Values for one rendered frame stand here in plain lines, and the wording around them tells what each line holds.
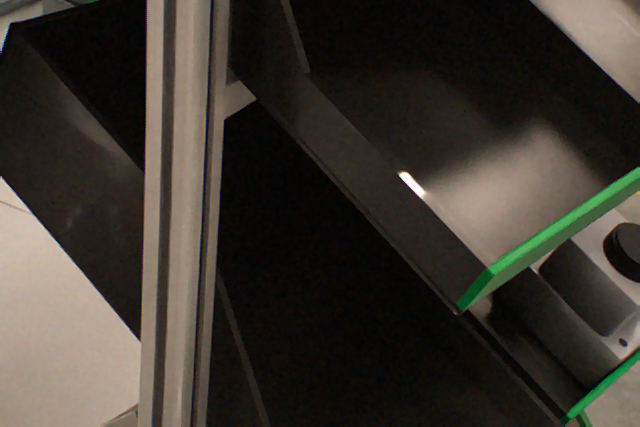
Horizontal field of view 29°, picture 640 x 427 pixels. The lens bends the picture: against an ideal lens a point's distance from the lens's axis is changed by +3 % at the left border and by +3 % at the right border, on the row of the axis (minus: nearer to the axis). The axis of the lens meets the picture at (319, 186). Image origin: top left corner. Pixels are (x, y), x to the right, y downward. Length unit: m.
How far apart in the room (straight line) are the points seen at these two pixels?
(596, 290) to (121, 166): 0.24
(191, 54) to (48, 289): 0.87
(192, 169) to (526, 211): 0.12
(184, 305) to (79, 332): 0.75
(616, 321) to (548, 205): 0.17
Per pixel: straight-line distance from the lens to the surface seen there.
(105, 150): 0.49
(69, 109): 0.50
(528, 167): 0.46
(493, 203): 0.43
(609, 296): 0.60
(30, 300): 1.23
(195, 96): 0.40
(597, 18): 0.58
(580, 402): 0.60
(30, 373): 1.14
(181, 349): 0.45
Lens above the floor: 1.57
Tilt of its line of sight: 30 degrees down
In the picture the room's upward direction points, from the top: 6 degrees clockwise
